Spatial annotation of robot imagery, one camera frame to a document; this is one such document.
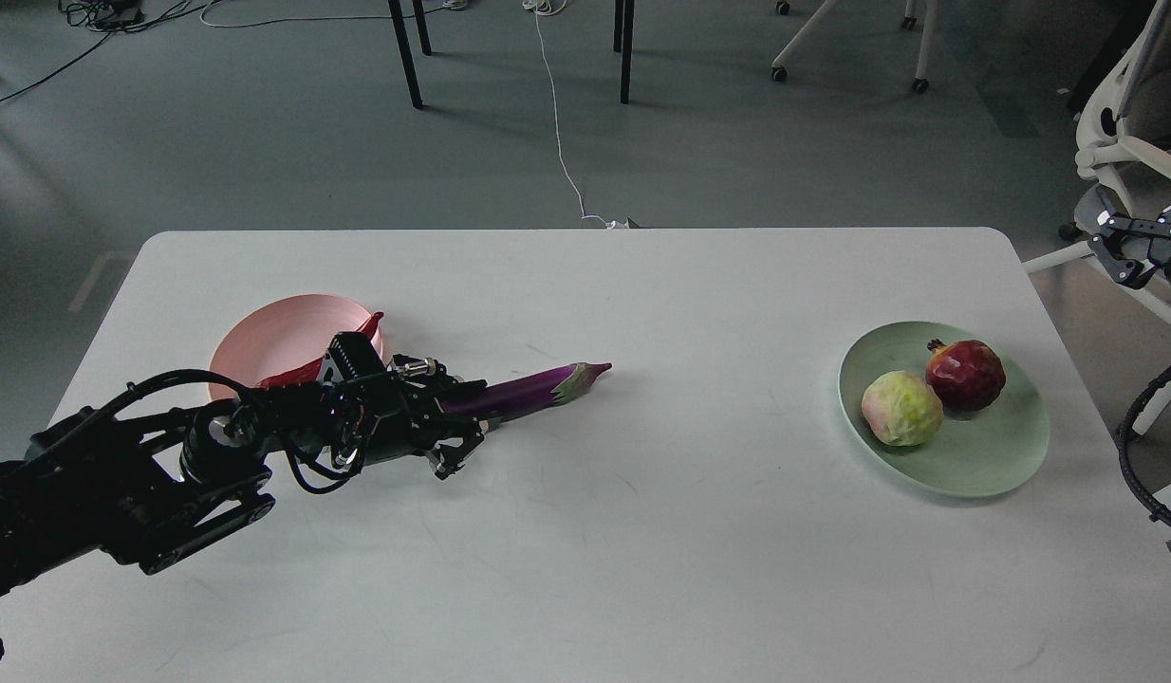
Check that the black table legs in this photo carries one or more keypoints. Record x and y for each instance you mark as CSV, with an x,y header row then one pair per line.
x,y
412,34

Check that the white chair base with casters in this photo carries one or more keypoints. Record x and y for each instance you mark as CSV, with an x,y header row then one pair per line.
x,y
918,18

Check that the white office chair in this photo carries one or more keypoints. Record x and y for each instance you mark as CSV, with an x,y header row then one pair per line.
x,y
1124,144

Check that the pink plate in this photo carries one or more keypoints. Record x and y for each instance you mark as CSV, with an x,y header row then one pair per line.
x,y
285,335

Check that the red pomegranate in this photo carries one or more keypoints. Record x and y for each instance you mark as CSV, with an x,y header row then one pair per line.
x,y
967,376

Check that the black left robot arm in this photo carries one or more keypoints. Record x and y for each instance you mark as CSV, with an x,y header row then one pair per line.
x,y
177,462

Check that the green plate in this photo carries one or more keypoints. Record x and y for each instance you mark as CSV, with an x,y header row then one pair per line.
x,y
974,456

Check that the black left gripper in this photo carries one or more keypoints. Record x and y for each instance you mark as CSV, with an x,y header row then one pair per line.
x,y
381,411

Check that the green yellow guava fruit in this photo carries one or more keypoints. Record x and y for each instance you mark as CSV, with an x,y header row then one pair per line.
x,y
902,410

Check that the red chili pepper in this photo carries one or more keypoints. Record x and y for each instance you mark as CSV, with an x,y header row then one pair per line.
x,y
309,371

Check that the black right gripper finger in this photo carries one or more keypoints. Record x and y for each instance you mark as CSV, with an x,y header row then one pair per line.
x,y
1132,251

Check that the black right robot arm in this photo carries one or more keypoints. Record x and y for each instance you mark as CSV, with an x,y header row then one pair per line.
x,y
1127,433

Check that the purple eggplant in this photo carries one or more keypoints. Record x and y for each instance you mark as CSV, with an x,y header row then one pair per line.
x,y
504,402

